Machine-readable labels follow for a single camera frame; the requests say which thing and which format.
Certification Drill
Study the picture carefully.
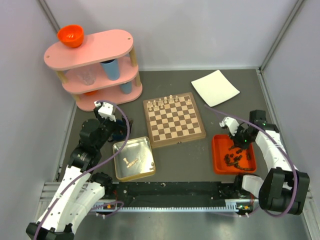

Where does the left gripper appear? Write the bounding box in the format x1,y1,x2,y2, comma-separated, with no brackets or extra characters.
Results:
94,107,133,150

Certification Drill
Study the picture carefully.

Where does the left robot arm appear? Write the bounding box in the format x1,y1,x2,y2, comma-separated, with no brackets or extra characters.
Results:
26,100,132,240

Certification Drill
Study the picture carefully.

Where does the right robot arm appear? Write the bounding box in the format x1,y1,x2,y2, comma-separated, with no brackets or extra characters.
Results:
220,110,310,217

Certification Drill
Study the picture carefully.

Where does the wooden chess board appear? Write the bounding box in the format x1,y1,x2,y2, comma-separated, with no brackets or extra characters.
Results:
143,92,206,148

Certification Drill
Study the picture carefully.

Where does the white king chess piece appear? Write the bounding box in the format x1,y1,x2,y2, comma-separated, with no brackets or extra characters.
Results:
169,95,174,104

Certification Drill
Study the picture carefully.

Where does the orange plastic tray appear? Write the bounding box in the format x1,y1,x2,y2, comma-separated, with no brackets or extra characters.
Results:
211,134,257,175

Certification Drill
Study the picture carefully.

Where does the light piece lying in tin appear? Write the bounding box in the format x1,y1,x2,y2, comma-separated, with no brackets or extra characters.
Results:
126,158,139,169

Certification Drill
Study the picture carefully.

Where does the square metal tin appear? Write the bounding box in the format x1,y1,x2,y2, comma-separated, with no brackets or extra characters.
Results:
112,136,156,182

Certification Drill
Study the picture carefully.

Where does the small blue cup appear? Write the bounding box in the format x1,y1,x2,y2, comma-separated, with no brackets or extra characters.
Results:
120,81,132,95

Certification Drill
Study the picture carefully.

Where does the orange bowl under shelf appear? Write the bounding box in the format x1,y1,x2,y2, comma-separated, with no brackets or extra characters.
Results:
83,90,98,96

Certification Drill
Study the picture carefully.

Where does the dark piece in tin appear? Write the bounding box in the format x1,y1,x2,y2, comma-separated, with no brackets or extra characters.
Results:
149,162,156,171

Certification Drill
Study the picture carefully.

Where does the white square plate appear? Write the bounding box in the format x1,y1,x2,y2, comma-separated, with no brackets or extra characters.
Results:
191,70,240,107

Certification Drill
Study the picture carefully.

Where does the clear drinking glass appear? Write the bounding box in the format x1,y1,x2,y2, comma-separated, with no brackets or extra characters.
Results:
75,65,96,86

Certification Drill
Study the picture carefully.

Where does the pink three-tier shelf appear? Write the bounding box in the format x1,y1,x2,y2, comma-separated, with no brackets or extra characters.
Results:
44,29,143,112

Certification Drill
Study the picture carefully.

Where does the tall blue cup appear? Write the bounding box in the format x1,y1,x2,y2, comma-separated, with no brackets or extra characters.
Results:
100,59,120,81

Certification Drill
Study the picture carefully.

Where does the orange bowl on shelf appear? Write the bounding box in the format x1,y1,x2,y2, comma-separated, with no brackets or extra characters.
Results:
57,24,85,48

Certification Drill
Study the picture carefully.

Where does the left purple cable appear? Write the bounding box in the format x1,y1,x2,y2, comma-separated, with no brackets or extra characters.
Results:
33,99,131,240

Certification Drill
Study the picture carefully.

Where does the purple cable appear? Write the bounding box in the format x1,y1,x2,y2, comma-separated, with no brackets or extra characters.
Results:
204,104,300,217
33,99,131,240

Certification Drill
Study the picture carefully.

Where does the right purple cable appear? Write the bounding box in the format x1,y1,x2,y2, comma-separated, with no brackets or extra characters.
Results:
204,104,300,217

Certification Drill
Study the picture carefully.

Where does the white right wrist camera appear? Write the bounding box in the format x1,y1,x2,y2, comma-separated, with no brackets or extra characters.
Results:
219,116,240,137

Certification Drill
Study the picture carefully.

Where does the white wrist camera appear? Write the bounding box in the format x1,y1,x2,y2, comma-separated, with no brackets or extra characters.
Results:
98,102,117,122
219,116,240,137

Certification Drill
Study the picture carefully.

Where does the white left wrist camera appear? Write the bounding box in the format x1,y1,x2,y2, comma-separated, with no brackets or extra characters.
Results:
98,102,117,122

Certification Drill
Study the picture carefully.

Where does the white cable duct strip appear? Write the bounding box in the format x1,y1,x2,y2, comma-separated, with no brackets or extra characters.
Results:
90,200,254,213

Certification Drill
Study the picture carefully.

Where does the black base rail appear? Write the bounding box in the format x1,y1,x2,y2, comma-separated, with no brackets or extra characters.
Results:
111,181,253,208

